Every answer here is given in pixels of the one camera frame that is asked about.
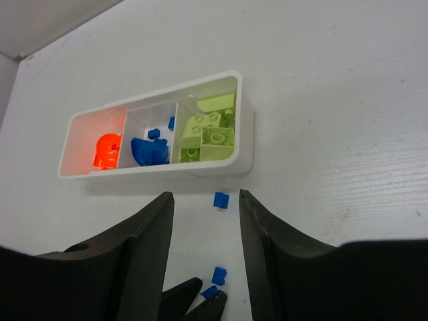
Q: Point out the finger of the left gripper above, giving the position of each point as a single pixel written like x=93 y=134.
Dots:
x=210 y=310
x=176 y=301

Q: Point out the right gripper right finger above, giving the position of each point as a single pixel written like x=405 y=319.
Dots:
x=258 y=249

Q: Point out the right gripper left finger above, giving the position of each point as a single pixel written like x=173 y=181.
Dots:
x=115 y=275

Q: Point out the small blue lego pair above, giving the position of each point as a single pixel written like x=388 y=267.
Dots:
x=218 y=279

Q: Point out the blue round lego piece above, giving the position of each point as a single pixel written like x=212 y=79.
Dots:
x=150 y=153

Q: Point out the orange round lego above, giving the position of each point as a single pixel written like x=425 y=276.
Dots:
x=107 y=151

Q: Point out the green square lego brick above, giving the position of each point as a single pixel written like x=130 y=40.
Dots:
x=217 y=143

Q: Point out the green 2x4 lego brick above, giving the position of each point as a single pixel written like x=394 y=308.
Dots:
x=193 y=131

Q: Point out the small blue lego bottom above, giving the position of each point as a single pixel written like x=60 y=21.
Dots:
x=171 y=124

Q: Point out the small blue lego stray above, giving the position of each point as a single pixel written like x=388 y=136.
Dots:
x=154 y=133

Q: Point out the white three-compartment tray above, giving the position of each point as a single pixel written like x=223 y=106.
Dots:
x=135 y=116

